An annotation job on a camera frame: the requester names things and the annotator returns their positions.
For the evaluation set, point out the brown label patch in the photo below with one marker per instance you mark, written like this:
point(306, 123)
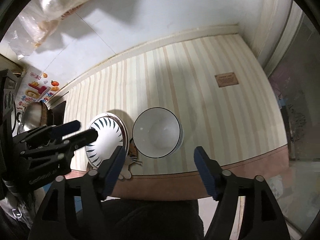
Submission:
point(226, 79)

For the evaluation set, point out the colourful fruit sticker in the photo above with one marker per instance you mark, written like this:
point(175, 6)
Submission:
point(36, 86)

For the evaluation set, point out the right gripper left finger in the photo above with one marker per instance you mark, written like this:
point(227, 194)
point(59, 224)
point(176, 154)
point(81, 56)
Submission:
point(109, 171)

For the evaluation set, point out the plastic bag on wall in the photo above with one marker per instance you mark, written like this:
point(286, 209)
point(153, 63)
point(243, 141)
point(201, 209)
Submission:
point(36, 22)

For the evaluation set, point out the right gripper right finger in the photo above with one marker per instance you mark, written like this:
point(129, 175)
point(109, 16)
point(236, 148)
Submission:
point(210, 173)

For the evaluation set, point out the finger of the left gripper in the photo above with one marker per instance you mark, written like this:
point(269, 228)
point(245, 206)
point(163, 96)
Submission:
point(66, 129)
point(82, 139)

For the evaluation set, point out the bowl with coloured hearts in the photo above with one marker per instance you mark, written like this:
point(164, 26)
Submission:
point(157, 133)

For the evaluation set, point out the white plate blue leaves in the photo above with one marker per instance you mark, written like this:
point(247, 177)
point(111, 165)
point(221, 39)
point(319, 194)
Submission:
point(109, 137)

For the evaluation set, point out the oval plate pink flowers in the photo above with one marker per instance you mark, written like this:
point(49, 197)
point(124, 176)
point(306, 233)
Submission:
point(122, 126)

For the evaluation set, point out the striped table mat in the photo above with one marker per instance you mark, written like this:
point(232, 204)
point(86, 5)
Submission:
point(240, 126)

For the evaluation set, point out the metal wok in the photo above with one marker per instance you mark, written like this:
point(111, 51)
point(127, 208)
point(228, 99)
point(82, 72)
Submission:
point(34, 116)

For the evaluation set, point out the black stove top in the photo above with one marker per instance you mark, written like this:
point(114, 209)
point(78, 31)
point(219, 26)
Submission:
point(58, 105)

